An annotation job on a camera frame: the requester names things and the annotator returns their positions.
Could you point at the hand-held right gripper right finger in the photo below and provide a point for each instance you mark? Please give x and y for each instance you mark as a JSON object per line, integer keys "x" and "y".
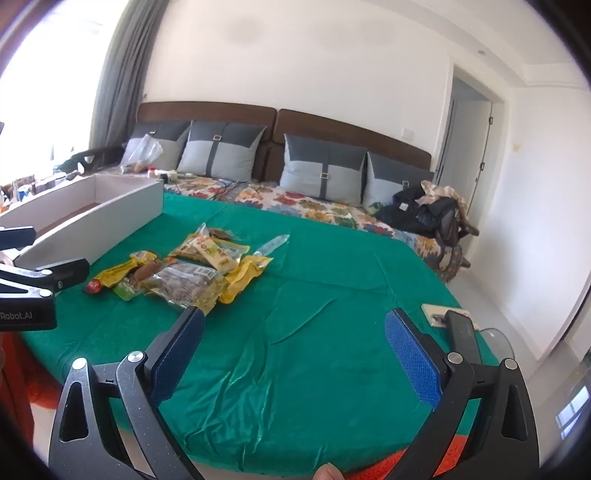
{"x": 413, "y": 360}

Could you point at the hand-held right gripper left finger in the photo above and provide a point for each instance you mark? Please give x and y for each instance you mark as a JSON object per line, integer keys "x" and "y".
{"x": 180, "y": 355}

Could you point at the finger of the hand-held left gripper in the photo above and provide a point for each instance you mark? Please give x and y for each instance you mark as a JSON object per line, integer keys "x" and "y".
{"x": 18, "y": 237}
{"x": 64, "y": 273}

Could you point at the small yellow snack packet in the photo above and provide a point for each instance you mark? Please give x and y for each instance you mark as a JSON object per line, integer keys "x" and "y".
{"x": 115, "y": 272}

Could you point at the large clear snack packet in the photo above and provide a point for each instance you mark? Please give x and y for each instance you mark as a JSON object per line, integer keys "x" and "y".
{"x": 184, "y": 281}

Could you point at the white cardboard box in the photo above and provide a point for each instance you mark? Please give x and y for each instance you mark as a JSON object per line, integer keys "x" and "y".
{"x": 115, "y": 217}

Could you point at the squid snack packet green label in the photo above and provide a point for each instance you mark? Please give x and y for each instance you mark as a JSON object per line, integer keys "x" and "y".
{"x": 143, "y": 273}

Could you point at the large yellow snack bag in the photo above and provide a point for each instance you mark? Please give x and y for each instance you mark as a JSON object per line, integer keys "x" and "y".
{"x": 249, "y": 272}

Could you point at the person's right hand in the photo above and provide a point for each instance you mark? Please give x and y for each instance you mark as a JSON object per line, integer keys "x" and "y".
{"x": 330, "y": 473}

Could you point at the small red sausage stick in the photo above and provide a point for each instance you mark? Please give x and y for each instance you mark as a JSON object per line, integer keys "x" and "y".
{"x": 93, "y": 287}

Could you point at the beige smartphone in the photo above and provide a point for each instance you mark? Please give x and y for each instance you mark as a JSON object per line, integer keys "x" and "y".
{"x": 436, "y": 314}

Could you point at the orange red cloth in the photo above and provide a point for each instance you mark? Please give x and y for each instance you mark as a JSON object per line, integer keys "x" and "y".
{"x": 37, "y": 383}

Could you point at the clear glass bowl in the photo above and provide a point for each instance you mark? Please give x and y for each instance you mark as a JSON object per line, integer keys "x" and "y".
{"x": 496, "y": 344}

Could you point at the white yellow snack packet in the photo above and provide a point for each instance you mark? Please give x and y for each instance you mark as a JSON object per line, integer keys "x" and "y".
{"x": 221, "y": 256}

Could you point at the yellow printed snack packet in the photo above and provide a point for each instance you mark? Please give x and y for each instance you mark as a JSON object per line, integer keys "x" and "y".
{"x": 187, "y": 247}

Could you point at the green blanket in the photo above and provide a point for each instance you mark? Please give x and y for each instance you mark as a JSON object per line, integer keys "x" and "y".
{"x": 300, "y": 323}

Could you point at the white bottle red cap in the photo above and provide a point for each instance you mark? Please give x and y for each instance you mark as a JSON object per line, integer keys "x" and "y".
{"x": 151, "y": 173}

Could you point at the brown bag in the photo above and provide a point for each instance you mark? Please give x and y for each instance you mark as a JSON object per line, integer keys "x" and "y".
{"x": 455, "y": 226}

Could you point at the clear plastic bag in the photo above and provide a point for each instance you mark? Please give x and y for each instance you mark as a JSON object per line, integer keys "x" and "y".
{"x": 141, "y": 152}

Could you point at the long clear tube packet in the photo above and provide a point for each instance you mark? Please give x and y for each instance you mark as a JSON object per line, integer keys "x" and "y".
{"x": 272, "y": 243}

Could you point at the bright window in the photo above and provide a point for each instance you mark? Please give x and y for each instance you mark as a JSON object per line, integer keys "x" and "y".
{"x": 51, "y": 92}

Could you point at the grey two-tone pillow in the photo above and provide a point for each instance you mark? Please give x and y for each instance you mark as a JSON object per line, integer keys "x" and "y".
{"x": 221, "y": 152}
{"x": 168, "y": 143}
{"x": 323, "y": 170}
{"x": 388, "y": 184}

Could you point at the beige patterned cloth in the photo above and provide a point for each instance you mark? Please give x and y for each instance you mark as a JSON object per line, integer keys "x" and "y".
{"x": 443, "y": 190}

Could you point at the floral bedsheet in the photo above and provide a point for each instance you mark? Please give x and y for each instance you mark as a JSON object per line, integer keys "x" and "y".
{"x": 286, "y": 198}

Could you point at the grey curtain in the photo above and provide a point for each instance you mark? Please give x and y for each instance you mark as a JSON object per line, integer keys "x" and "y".
{"x": 127, "y": 69}

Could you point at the white door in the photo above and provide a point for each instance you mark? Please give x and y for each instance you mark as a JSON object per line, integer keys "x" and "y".
{"x": 466, "y": 143}

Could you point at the white wall switch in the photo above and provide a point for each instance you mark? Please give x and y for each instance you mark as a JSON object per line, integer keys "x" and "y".
{"x": 408, "y": 134}

